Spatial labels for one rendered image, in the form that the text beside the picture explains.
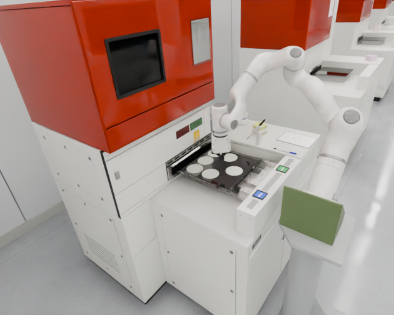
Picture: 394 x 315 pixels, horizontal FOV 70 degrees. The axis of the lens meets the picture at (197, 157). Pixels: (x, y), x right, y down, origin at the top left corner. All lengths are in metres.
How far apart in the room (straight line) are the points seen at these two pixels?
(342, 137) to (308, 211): 0.35
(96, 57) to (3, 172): 1.83
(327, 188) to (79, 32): 1.14
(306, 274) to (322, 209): 0.43
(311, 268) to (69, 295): 1.67
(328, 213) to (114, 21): 1.14
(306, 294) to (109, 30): 1.55
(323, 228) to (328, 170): 0.25
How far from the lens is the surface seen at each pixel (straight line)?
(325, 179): 1.32
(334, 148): 1.36
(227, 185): 1.52
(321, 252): 1.36
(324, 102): 1.45
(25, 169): 2.87
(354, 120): 1.34
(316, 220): 1.34
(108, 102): 1.22
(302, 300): 1.77
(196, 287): 1.89
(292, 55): 1.45
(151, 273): 1.97
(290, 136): 1.90
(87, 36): 1.16
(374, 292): 2.39
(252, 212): 1.27
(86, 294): 2.37
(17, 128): 2.75
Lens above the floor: 1.81
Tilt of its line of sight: 31 degrees down
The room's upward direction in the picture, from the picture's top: 5 degrees counter-clockwise
